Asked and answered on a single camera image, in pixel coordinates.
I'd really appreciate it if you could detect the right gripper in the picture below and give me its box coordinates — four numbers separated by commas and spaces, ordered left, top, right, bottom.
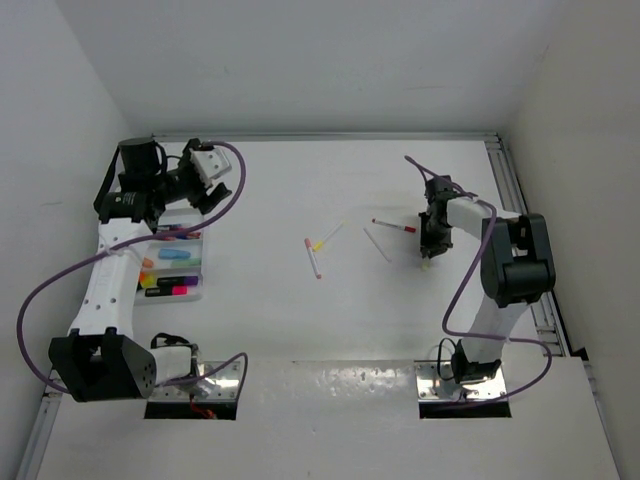
419, 211, 453, 258

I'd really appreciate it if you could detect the red white marker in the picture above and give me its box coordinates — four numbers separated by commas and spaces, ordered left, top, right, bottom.
371, 218, 417, 233

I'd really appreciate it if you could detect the clear grey pen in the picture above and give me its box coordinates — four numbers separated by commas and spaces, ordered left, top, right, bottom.
363, 227, 392, 263

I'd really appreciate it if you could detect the green eraser case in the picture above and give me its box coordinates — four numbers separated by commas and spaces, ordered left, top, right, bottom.
170, 258, 202, 269

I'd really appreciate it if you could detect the blue eraser case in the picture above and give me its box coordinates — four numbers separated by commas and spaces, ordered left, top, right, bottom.
157, 248, 192, 260

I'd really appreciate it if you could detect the purple black highlighter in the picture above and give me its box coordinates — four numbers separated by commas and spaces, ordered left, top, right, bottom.
156, 275, 200, 287

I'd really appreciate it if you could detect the pink black highlighter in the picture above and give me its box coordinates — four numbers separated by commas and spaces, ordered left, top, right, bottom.
144, 286, 189, 298

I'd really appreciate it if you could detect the yellow black highlighter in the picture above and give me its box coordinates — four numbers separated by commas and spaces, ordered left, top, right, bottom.
140, 275, 157, 289

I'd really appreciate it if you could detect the pink white marker pen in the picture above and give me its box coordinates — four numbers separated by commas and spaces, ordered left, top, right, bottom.
304, 238, 322, 280

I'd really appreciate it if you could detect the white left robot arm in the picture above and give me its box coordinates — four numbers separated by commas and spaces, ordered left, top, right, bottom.
48, 138, 238, 402

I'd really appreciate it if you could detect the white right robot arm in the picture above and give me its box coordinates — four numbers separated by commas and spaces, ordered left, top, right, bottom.
419, 176, 556, 384

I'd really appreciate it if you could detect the white plastic organizer tray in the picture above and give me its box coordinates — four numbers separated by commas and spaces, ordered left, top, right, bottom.
134, 208, 205, 306

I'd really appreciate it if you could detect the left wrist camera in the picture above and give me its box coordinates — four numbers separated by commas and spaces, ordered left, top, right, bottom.
191, 148, 232, 188

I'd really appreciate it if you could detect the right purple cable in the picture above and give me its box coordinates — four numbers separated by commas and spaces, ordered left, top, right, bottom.
403, 155, 554, 409

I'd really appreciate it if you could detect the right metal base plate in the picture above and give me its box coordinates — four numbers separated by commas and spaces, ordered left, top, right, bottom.
414, 360, 507, 404

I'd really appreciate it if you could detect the metal base plate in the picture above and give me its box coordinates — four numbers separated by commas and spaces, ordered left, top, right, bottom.
148, 360, 243, 403
414, 360, 507, 404

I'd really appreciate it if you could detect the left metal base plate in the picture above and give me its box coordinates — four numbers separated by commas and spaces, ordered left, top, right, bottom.
148, 360, 243, 403

